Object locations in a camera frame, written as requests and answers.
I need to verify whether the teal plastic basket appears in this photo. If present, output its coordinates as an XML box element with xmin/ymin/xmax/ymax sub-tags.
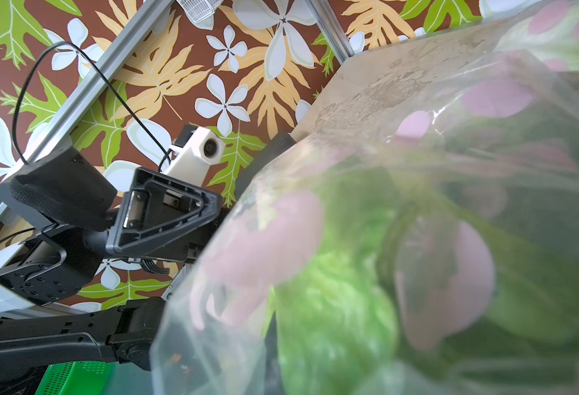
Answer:
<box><xmin>36</xmin><ymin>361</ymin><xmax>114</xmax><ymax>395</ymax></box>

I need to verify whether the white wire basket left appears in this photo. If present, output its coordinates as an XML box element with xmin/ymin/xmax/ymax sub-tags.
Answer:
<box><xmin>176</xmin><ymin>0</ymin><xmax>223</xmax><ymax>24</ymax></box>

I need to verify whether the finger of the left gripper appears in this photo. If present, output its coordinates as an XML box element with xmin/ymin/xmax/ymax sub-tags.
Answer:
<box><xmin>105</xmin><ymin>167</ymin><xmax>223</xmax><ymax>258</ymax></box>
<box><xmin>0</xmin><ymin>146</ymin><xmax>117</xmax><ymax>231</ymax></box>

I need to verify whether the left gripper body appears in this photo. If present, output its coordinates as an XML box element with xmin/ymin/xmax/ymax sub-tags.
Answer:
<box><xmin>0</xmin><ymin>217</ymin><xmax>211</xmax><ymax>305</ymax></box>

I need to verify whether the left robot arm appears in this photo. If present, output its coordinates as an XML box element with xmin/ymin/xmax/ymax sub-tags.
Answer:
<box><xmin>0</xmin><ymin>142</ymin><xmax>221</xmax><ymax>314</ymax></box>

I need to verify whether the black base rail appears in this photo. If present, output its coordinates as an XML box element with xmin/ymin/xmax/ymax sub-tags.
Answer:
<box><xmin>0</xmin><ymin>298</ymin><xmax>167</xmax><ymax>374</ymax></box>

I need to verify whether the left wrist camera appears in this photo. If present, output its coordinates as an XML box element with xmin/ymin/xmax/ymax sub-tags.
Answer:
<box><xmin>163</xmin><ymin>124</ymin><xmax>226</xmax><ymax>187</ymax></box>

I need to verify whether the zip-top bag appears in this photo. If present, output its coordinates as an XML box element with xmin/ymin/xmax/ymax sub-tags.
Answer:
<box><xmin>151</xmin><ymin>52</ymin><xmax>579</xmax><ymax>394</ymax></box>
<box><xmin>493</xmin><ymin>1</ymin><xmax>579</xmax><ymax>72</ymax></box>

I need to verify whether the chinese cabbage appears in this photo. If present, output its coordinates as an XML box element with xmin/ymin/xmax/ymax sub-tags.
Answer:
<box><xmin>274</xmin><ymin>200</ymin><xmax>579</xmax><ymax>394</ymax></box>

